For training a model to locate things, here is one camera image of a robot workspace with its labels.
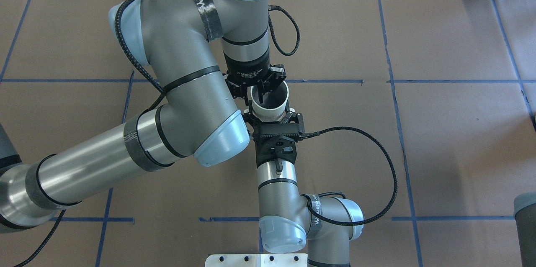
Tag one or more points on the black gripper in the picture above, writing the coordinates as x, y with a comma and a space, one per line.
248, 71
297, 119

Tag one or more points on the white mug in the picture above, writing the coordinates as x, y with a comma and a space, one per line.
274, 107

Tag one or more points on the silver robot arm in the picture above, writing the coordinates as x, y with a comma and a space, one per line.
199, 56
290, 221

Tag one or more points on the white pedestal base plate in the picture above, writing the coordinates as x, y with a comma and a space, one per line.
257, 260

